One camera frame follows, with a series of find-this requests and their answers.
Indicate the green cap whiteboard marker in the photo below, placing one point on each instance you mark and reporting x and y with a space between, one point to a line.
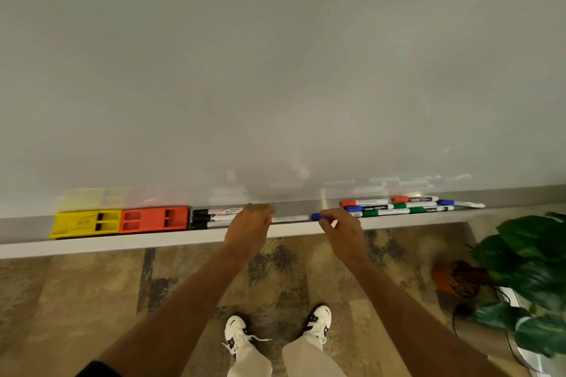
431 209
389 212
415 204

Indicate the green leafy plant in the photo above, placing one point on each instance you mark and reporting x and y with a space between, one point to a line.
530 266

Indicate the person's left fingers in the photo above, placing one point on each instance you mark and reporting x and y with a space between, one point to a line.
261 212

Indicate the red cap white marker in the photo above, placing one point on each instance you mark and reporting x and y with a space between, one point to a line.
365 202

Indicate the orange whiteboard eraser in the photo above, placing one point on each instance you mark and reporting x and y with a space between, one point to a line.
152 218

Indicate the white black right shoe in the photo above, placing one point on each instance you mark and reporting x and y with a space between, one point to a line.
319 321

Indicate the round metal stand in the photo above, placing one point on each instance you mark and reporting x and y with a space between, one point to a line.
537 365

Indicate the person's left forearm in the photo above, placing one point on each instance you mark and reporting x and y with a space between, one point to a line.
177 315

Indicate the black cap whiteboard marker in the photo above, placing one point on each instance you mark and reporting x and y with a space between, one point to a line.
210 217
212 211
208 225

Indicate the person's left hand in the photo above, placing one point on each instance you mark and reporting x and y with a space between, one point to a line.
247 231

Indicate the person's right hand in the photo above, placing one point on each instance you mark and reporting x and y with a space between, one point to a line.
347 237

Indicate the blue cap white marker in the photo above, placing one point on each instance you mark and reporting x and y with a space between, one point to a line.
462 204

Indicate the person's right thumb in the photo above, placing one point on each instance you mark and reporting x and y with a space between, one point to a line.
327 227

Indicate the white marker barrel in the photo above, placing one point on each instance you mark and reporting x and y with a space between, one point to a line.
289 219

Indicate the red cap dark label marker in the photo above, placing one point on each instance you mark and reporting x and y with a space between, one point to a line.
415 199

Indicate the orange plant pot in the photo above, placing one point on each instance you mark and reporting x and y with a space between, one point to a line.
446 279

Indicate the white black shoe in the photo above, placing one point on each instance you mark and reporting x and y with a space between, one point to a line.
234 332
319 321

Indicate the white black left shoe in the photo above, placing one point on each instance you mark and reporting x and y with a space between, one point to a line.
234 332

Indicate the person's right forearm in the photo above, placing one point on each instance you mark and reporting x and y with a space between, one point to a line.
420 323

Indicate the black sleeve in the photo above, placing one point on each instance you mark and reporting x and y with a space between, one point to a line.
99 370

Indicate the grey whiteboard marker tray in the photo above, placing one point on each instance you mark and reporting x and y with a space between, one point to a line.
132 239

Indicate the white whiteboard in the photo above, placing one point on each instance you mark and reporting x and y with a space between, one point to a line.
274 58

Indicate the beige trousers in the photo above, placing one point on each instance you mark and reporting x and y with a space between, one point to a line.
252 363

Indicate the blue cap dark label marker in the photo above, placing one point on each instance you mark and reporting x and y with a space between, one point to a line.
369 207

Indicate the yellow whiteboard eraser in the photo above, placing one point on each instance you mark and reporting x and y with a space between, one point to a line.
77 224

